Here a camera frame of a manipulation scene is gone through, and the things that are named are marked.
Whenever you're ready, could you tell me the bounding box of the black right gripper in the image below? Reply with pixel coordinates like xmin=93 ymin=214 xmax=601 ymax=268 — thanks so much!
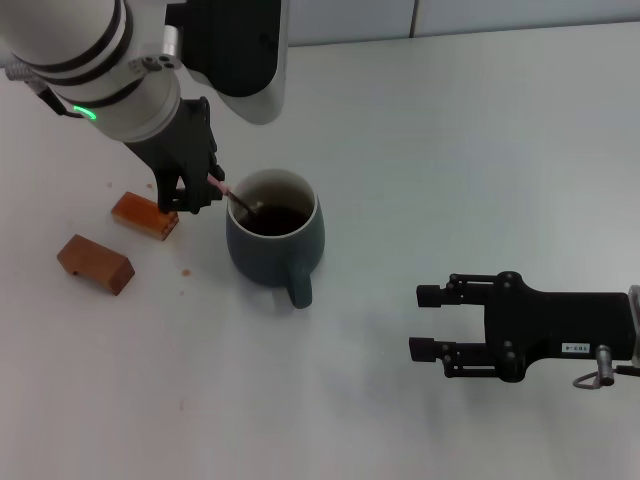
xmin=408 ymin=271 xmax=634 ymax=385

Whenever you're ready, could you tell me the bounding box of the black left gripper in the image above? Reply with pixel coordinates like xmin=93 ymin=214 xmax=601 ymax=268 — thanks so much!
xmin=122 ymin=97 xmax=227 ymax=216

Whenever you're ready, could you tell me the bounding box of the pink handled metal spoon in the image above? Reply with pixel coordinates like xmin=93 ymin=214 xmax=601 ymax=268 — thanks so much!
xmin=206 ymin=172 xmax=266 ymax=219

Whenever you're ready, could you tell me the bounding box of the grey ceramic coffee cup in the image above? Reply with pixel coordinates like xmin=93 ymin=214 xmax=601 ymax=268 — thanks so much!
xmin=224 ymin=168 xmax=327 ymax=310

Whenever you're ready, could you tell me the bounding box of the glossy grooved wooden block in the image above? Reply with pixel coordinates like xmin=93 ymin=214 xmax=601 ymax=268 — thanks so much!
xmin=110 ymin=191 xmax=180 ymax=243

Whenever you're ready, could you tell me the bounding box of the matte notched wooden block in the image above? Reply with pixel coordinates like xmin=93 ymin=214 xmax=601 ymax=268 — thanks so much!
xmin=56 ymin=233 xmax=136 ymax=297

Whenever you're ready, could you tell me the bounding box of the metal plug on left wrist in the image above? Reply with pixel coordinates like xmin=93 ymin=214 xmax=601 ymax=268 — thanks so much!
xmin=4 ymin=55 xmax=85 ymax=120

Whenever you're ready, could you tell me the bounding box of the white black wrist camera box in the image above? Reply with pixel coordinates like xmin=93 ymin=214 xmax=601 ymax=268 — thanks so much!
xmin=163 ymin=0 xmax=290 ymax=126

